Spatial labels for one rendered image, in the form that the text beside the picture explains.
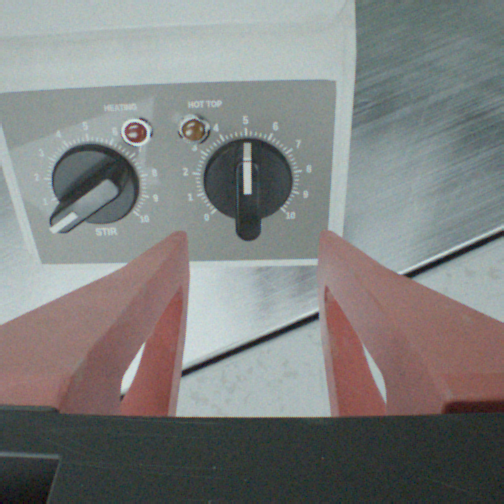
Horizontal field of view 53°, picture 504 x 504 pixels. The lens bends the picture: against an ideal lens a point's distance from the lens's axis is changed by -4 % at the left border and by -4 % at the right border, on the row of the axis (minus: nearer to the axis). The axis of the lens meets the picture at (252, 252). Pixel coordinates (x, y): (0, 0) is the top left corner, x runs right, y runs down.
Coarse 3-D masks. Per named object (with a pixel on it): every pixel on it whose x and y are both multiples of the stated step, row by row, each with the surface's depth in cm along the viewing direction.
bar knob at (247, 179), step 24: (240, 144) 18; (264, 144) 18; (216, 168) 18; (240, 168) 17; (264, 168) 18; (288, 168) 18; (216, 192) 19; (240, 192) 17; (264, 192) 19; (288, 192) 19; (240, 216) 18; (264, 216) 20
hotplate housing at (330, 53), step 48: (0, 48) 17; (48, 48) 17; (96, 48) 17; (144, 48) 17; (192, 48) 17; (240, 48) 17; (288, 48) 17; (336, 48) 17; (336, 96) 17; (0, 144) 19; (336, 144) 18; (336, 192) 20
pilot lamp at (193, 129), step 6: (192, 120) 18; (198, 120) 18; (186, 126) 18; (192, 126) 18; (198, 126) 18; (204, 126) 18; (186, 132) 18; (192, 132) 18; (198, 132) 18; (204, 132) 18; (186, 138) 18; (192, 138) 18; (198, 138) 18
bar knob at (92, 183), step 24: (96, 144) 18; (72, 168) 18; (96, 168) 18; (120, 168) 18; (72, 192) 18; (96, 192) 17; (120, 192) 17; (72, 216) 18; (96, 216) 19; (120, 216) 19
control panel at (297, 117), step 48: (0, 96) 17; (48, 96) 17; (96, 96) 17; (144, 96) 17; (192, 96) 17; (240, 96) 17; (288, 96) 17; (48, 144) 18; (144, 144) 18; (192, 144) 18; (288, 144) 18; (48, 192) 19; (144, 192) 19; (192, 192) 19; (48, 240) 21; (96, 240) 21; (144, 240) 21; (192, 240) 21; (240, 240) 21; (288, 240) 21
